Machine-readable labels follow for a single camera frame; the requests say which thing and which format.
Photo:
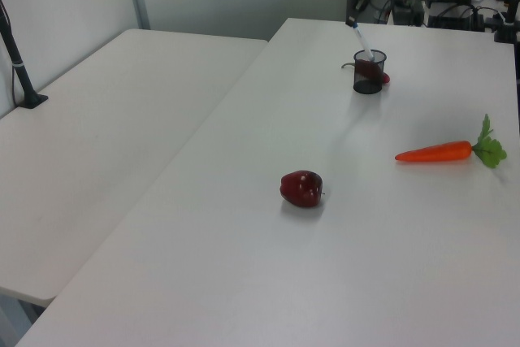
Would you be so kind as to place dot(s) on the black equipment box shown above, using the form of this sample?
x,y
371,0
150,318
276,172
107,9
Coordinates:
x,y
408,14

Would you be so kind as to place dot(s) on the black mesh pen cup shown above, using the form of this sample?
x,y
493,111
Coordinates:
x,y
367,85

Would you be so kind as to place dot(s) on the dark red apple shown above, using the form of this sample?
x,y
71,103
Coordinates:
x,y
301,189

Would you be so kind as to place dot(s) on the red chili pepper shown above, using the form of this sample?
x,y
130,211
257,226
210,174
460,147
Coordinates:
x,y
385,77

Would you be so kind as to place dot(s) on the orange toy carrot green leaves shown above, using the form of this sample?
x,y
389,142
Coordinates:
x,y
438,152

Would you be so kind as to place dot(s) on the white side table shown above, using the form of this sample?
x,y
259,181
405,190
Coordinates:
x,y
101,140

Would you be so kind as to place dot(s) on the white marker pen blue cap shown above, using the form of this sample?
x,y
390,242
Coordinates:
x,y
361,40

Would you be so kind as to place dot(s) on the black clamp stand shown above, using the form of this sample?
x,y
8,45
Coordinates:
x,y
505,30

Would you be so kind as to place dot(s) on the black pole white band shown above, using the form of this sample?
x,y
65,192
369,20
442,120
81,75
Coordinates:
x,y
20,72

